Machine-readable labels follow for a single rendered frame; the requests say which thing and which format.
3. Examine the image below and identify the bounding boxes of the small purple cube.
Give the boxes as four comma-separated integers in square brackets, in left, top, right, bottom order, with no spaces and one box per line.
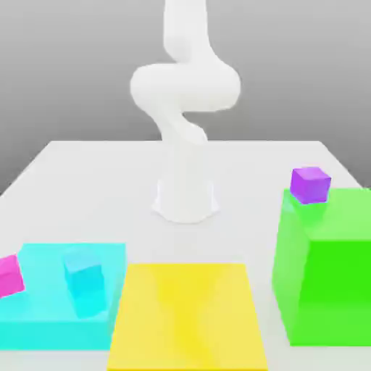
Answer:
[289,166,332,206]

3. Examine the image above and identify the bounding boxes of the small cyan cube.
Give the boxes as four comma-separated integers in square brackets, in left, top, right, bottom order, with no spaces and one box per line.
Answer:
[62,245,109,319]

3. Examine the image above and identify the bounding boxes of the small pink cube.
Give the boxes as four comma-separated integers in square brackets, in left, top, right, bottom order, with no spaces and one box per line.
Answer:
[0,254,26,299]

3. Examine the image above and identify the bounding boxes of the large yellow box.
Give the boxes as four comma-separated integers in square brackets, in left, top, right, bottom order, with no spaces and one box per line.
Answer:
[106,262,269,371]

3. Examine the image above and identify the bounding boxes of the large green box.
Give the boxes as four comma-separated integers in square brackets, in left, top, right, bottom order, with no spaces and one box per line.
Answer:
[271,187,371,347]

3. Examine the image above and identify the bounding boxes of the large cyan box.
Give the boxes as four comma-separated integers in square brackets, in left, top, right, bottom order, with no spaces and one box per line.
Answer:
[0,242,127,351]

